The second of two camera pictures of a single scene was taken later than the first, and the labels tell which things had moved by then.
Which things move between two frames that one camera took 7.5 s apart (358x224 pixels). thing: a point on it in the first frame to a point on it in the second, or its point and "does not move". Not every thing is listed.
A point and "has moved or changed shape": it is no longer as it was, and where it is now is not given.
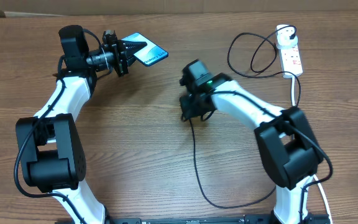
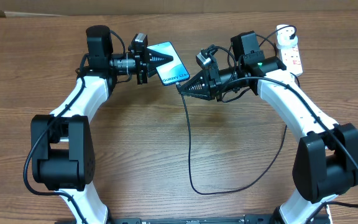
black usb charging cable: [202, 185] to [188, 132]
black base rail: [308, 218] does not move
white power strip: [291, 59] does not move
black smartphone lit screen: [151, 53] has moved or changed shape
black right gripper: [192, 112] to [211, 83]
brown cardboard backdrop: [43, 8] does not move
